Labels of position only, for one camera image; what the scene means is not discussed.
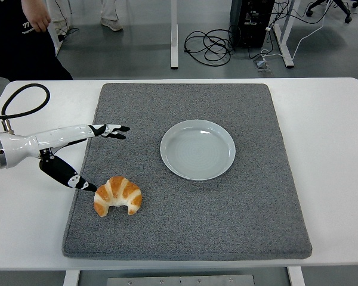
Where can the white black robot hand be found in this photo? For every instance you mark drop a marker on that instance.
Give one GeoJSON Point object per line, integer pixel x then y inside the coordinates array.
{"type": "Point", "coordinates": [18, 147]}

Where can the person's hand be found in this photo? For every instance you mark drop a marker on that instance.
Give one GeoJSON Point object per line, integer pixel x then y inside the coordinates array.
{"type": "Point", "coordinates": [40, 21]}

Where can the golden croissant bread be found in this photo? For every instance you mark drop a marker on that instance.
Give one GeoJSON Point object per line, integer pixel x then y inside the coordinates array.
{"type": "Point", "coordinates": [117, 190]}

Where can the pale grey round plate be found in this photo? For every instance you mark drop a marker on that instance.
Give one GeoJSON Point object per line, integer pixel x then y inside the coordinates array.
{"type": "Point", "coordinates": [197, 152]}

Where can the grey metal plate with screws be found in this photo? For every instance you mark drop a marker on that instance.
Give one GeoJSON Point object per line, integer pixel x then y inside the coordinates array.
{"type": "Point", "coordinates": [179, 281]}

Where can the person in black clothing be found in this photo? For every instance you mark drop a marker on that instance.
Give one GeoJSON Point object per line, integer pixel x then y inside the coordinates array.
{"type": "Point", "coordinates": [6, 44]}

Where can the person in beige trousers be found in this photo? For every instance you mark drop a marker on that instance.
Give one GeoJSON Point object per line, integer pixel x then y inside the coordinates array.
{"type": "Point", "coordinates": [109, 12]}

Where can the white straight desk leg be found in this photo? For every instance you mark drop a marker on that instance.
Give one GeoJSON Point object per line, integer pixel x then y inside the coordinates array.
{"type": "Point", "coordinates": [174, 35]}

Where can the white table leg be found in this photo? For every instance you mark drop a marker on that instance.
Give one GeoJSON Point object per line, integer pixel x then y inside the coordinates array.
{"type": "Point", "coordinates": [296, 277]}
{"type": "Point", "coordinates": [71, 278]}

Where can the grey fabric mat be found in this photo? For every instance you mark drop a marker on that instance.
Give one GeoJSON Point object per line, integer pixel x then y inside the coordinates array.
{"type": "Point", "coordinates": [182, 214]}

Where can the black computer tower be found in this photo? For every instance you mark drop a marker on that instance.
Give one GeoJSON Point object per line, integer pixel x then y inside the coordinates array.
{"type": "Point", "coordinates": [253, 26]}

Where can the small silver floor adapter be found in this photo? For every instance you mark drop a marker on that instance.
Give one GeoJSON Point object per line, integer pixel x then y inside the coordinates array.
{"type": "Point", "coordinates": [261, 64]}

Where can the white desk leg with foot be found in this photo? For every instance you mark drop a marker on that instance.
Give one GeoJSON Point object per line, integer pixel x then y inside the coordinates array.
{"type": "Point", "coordinates": [286, 56]}

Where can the black office chair base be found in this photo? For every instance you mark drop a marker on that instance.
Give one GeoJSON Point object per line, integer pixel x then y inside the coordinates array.
{"type": "Point", "coordinates": [343, 7]}

